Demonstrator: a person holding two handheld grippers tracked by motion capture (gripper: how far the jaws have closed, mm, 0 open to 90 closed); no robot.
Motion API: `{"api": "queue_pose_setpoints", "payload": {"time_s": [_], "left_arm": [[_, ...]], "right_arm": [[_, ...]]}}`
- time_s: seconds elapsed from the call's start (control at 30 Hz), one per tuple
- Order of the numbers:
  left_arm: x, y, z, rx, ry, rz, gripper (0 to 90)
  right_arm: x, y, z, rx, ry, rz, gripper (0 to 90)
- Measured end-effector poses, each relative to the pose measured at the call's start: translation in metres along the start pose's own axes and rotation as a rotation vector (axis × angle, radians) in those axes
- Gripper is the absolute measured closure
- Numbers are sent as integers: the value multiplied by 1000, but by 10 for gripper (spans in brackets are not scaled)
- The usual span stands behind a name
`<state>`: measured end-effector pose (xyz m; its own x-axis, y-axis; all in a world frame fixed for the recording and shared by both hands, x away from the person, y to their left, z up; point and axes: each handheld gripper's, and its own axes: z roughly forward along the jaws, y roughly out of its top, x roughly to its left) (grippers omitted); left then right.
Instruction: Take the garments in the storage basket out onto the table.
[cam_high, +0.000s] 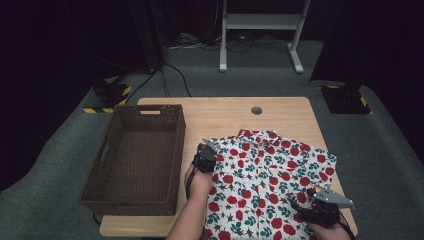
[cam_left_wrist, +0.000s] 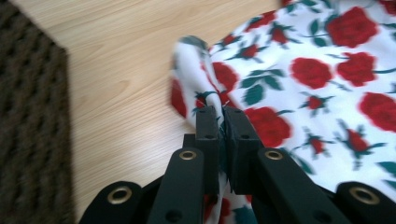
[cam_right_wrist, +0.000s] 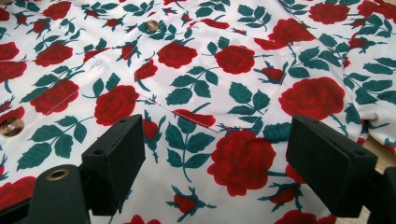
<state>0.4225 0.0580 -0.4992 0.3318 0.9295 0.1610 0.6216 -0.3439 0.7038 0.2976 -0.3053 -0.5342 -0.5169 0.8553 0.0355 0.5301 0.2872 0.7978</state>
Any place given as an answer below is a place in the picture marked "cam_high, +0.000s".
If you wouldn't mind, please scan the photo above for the black coiled cable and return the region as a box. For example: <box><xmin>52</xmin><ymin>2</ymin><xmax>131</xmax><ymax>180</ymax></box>
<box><xmin>226</xmin><ymin>32</ymin><xmax>256</xmax><ymax>54</ymax></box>

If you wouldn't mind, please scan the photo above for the white metal stand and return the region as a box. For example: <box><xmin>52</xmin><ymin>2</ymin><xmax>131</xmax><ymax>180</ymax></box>
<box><xmin>218</xmin><ymin>0</ymin><xmax>312</xmax><ymax>74</ymax></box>

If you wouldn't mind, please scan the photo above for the brown wicker basket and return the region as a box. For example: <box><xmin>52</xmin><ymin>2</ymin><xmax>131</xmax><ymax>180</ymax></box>
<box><xmin>78</xmin><ymin>103</ymin><xmax>187</xmax><ymax>217</ymax></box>

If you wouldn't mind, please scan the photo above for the black stand post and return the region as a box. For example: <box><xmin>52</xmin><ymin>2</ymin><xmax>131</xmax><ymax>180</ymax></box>
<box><xmin>146</xmin><ymin>0</ymin><xmax>165</xmax><ymax>72</ymax></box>

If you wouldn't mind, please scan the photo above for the black stand base striped tape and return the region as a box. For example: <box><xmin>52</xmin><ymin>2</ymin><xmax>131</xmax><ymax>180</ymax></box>
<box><xmin>320</xmin><ymin>83</ymin><xmax>373</xmax><ymax>115</ymax></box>
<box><xmin>82</xmin><ymin>75</ymin><xmax>133</xmax><ymax>114</ymax></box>

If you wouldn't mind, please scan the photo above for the left hand-held gripper cable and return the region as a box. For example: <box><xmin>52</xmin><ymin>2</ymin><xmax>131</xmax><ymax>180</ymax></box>
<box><xmin>185</xmin><ymin>156</ymin><xmax>201</xmax><ymax>201</ymax></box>

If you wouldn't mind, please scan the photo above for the person's right hand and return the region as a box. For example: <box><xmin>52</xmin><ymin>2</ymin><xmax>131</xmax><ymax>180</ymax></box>
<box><xmin>308</xmin><ymin>221</ymin><xmax>352</xmax><ymax>240</ymax></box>

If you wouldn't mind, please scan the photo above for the hand-held gripper cable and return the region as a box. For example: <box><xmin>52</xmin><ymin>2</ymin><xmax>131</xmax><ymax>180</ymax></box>
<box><xmin>338</xmin><ymin>211</ymin><xmax>357</xmax><ymax>240</ymax></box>
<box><xmin>185</xmin><ymin>156</ymin><xmax>201</xmax><ymax>201</ymax></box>

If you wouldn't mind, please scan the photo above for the black floor cable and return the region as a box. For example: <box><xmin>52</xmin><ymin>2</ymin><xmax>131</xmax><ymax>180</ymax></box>
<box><xmin>159</xmin><ymin>66</ymin><xmax>172</xmax><ymax>98</ymax></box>
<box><xmin>162</xmin><ymin>61</ymin><xmax>193</xmax><ymax>98</ymax></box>
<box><xmin>125</xmin><ymin>68</ymin><xmax>159</xmax><ymax>105</ymax></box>

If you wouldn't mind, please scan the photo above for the right hand-held gripper cable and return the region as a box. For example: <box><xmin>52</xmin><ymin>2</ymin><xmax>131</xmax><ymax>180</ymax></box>
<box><xmin>338</xmin><ymin>211</ymin><xmax>357</xmax><ymax>240</ymax></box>

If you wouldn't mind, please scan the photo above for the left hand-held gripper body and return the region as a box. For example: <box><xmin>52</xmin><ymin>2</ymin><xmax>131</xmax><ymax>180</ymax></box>
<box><xmin>192</xmin><ymin>138</ymin><xmax>221</xmax><ymax>174</ymax></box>

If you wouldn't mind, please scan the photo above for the floral print shirt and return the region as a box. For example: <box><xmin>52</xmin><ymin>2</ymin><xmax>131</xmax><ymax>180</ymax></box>
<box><xmin>203</xmin><ymin>129</ymin><xmax>338</xmax><ymax>240</ymax></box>

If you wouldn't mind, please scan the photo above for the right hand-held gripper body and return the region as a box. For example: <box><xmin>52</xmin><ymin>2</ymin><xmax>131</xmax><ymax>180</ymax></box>
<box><xmin>299</xmin><ymin>188</ymin><xmax>358</xmax><ymax>229</ymax></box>

